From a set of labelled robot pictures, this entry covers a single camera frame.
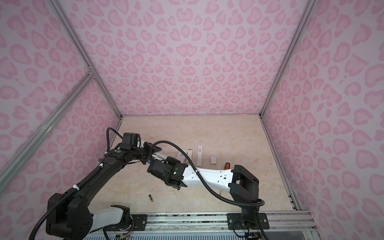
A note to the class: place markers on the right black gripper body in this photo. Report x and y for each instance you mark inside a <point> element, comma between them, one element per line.
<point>170,160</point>

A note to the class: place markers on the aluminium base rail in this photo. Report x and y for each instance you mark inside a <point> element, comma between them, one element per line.
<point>272,225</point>

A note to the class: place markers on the small white battery cover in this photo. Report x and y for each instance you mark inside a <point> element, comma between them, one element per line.
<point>213,160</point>

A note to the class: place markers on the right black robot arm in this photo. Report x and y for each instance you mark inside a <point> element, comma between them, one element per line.
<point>237,186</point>

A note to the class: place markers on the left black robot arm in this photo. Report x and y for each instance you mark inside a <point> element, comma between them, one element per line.
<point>68,215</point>

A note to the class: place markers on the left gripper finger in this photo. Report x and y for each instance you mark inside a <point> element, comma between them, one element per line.
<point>150,159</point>
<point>151,148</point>

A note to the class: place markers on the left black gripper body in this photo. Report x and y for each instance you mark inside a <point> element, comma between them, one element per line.
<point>139,153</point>

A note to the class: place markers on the long slim white remote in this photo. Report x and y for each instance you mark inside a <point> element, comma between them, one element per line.
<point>190,155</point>

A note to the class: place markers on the white air conditioner remote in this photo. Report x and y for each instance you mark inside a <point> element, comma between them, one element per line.
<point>159,156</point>

